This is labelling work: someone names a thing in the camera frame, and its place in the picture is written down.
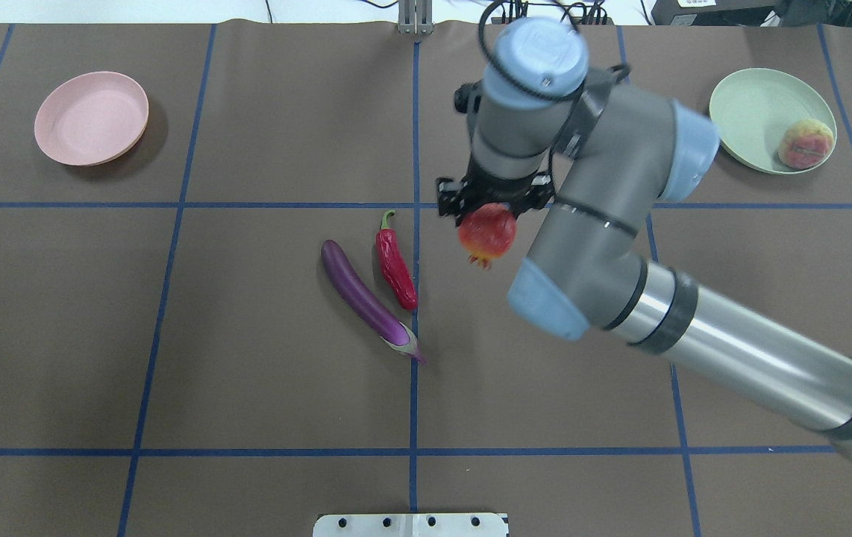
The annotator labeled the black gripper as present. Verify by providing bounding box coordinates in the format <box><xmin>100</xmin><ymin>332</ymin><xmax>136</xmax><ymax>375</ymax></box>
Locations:
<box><xmin>436</xmin><ymin>172</ymin><xmax>555</xmax><ymax>223</ymax></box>

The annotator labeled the red pomegranate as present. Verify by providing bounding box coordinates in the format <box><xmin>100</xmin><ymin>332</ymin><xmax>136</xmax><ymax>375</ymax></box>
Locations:
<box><xmin>457</xmin><ymin>203</ymin><xmax>518</xmax><ymax>271</ymax></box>

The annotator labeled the red chili pepper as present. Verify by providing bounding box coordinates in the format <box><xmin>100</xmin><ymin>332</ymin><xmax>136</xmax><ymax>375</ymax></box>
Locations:
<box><xmin>374</xmin><ymin>210</ymin><xmax>419</xmax><ymax>312</ymax></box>

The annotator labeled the peach fruit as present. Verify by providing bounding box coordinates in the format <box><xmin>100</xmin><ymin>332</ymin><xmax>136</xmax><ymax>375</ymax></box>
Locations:
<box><xmin>777</xmin><ymin>119</ymin><xmax>836</xmax><ymax>171</ymax></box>

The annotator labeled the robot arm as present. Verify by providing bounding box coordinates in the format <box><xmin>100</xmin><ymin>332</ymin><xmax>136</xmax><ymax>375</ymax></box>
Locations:
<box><xmin>436</xmin><ymin>17</ymin><xmax>852</xmax><ymax>462</ymax></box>

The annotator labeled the purple eggplant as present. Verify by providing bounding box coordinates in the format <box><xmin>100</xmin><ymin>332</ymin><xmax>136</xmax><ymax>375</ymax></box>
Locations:
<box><xmin>320</xmin><ymin>240</ymin><xmax>426</xmax><ymax>364</ymax></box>

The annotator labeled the pink plate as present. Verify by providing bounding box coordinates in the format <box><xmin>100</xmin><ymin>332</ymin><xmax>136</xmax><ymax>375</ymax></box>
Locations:
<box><xmin>33</xmin><ymin>71</ymin><xmax>150</xmax><ymax>167</ymax></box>

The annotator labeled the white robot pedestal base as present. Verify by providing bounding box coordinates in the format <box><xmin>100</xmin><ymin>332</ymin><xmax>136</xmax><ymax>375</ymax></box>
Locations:
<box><xmin>311</xmin><ymin>511</ymin><xmax>510</xmax><ymax>536</ymax></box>

